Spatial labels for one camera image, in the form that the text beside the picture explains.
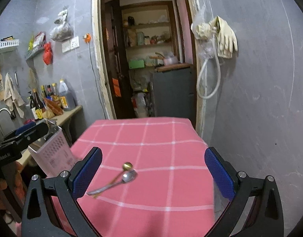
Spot gold small spoon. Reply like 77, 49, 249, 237
94, 162, 134, 196

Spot steel teaspoon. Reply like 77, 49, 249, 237
87, 169, 138, 196

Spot person left hand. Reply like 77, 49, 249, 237
0, 162, 24, 210

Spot white perforated utensil holder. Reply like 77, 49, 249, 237
28, 119, 77, 177

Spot steel faucet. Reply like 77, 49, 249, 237
0, 108, 14, 136

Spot hanging beige towel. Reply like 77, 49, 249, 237
4, 73, 25, 119

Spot dark sauce bottle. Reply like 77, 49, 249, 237
33, 88, 45, 119

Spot large soy sauce jug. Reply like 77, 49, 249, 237
59, 79, 76, 111

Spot pink checkered tablecloth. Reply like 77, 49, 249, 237
72, 117, 215, 236

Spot red plastic bag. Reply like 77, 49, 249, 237
43, 42, 53, 65

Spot clear bag of dried goods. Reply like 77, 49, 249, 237
50, 7, 74, 42

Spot green box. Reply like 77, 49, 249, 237
128, 59, 145, 70

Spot dark grey cabinet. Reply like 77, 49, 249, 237
150, 66, 196, 127

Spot pink pot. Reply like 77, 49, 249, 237
163, 56, 179, 66

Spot cream rubber gloves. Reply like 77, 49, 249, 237
191, 16, 238, 59

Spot white wall basket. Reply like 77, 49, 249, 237
0, 39, 20, 54

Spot grey wall shelf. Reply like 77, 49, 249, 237
24, 41, 46, 60

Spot white wall socket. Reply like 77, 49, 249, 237
62, 36, 80, 53

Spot white hose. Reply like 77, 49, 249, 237
196, 35, 222, 100

